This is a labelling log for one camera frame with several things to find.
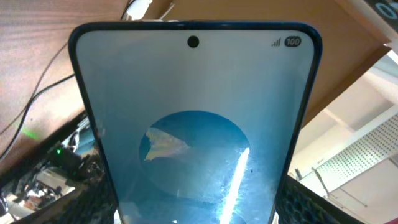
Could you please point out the blue Galaxy smartphone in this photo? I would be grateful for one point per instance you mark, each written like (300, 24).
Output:
(196, 121)

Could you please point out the white power strip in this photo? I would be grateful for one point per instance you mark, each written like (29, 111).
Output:
(135, 10)

